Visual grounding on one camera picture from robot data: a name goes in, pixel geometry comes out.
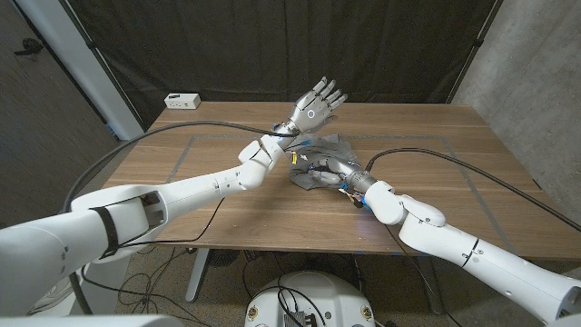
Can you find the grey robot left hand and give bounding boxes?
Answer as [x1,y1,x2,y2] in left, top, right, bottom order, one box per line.
[271,75,350,140]

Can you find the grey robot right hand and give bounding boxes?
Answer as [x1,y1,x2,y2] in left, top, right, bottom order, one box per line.
[305,154,379,194]

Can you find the grey fabric shorts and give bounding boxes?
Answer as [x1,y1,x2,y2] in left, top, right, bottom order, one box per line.
[287,132,365,192]

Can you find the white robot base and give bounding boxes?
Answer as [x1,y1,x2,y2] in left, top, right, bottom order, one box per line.
[244,270,377,327]

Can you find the white power strip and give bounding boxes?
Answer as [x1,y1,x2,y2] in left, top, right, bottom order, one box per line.
[163,93,202,111]

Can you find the black backdrop curtain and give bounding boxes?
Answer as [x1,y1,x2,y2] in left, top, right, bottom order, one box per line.
[66,0,501,132]

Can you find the grey tape outline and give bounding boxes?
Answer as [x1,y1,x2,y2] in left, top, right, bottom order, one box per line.
[165,133,519,258]

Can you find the grey table leg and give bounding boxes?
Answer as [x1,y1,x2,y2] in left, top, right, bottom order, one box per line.
[414,254,446,316]

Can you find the black round fan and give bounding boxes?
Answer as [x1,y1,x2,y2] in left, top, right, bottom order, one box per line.
[208,248,241,268]

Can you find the grey electronics box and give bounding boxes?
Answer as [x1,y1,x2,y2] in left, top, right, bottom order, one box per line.
[282,310,319,327]

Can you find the black backdrop stand pole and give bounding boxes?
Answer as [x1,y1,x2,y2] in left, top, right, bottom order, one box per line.
[57,0,147,134]
[446,0,506,105]

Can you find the white table leg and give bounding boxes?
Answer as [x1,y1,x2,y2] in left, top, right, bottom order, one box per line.
[184,247,212,303]

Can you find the dark wooden door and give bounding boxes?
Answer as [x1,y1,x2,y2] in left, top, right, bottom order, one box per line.
[0,0,123,231]

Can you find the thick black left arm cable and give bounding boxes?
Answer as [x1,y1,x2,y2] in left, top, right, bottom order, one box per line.
[60,119,301,315]

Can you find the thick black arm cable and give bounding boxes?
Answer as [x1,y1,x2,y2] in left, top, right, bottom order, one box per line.
[364,146,581,233]
[60,119,301,315]

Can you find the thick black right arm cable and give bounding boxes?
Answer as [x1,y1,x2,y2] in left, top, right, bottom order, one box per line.
[364,146,581,233]

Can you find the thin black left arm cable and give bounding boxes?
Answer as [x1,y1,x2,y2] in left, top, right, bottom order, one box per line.
[121,196,227,250]

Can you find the white door frame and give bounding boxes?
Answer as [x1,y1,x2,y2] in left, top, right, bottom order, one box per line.
[15,0,146,143]

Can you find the tangled black floor cable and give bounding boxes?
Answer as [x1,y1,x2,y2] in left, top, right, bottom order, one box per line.
[81,244,214,319]

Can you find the black door handle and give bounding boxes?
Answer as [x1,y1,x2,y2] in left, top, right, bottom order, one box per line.
[13,37,45,57]

